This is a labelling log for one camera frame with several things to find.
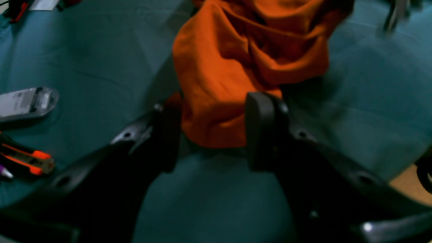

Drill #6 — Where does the orange t-shirt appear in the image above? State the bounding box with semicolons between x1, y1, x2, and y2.
172;0;354;148

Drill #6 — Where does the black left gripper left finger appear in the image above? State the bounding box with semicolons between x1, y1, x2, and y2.
1;98;182;243

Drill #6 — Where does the blue-grey table cloth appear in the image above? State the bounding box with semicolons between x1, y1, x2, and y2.
1;0;431;243

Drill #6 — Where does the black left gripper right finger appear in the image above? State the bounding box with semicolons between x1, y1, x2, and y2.
245;92;431;243

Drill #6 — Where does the orange black utility knife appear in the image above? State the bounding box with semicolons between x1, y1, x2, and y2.
0;132;55;176

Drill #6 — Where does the plastic blister pack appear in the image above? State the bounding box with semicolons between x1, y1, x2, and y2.
0;87;60;123

